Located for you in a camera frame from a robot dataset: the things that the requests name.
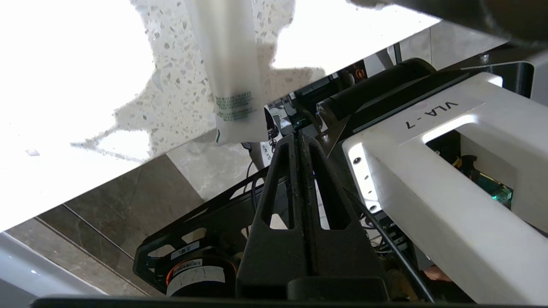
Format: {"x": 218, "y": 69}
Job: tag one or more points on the long clear toothbrush pack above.
{"x": 233, "y": 64}

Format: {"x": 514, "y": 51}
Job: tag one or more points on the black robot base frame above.
{"x": 214, "y": 218}

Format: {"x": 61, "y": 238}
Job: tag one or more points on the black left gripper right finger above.
{"x": 342, "y": 256}

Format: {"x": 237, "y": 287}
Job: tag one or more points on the white ceramic toilet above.
{"x": 30, "y": 273}

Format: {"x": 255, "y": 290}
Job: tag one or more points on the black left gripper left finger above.
{"x": 274, "y": 256}

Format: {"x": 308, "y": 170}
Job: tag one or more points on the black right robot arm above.
{"x": 376, "y": 87}

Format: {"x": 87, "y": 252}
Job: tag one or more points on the white robot torso column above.
{"x": 428, "y": 192}

